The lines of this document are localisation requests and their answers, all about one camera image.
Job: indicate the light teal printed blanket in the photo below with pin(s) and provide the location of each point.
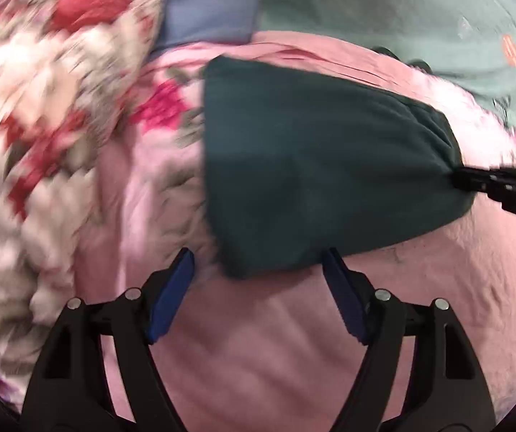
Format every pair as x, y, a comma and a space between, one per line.
397, 22

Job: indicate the dark green pants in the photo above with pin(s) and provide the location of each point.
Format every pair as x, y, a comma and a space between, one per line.
307, 157

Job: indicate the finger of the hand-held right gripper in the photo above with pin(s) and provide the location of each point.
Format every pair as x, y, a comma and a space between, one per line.
471, 181

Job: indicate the pink bed sheet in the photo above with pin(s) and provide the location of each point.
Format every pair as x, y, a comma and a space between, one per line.
262, 324

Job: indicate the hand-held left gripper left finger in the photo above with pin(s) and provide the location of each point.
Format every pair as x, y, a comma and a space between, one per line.
170, 301

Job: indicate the blue pillow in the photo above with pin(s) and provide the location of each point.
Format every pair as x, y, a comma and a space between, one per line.
208, 4

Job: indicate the red floral white blanket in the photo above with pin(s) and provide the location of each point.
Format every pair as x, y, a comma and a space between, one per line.
37, 76

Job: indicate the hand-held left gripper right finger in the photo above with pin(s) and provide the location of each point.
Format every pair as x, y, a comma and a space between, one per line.
345, 299

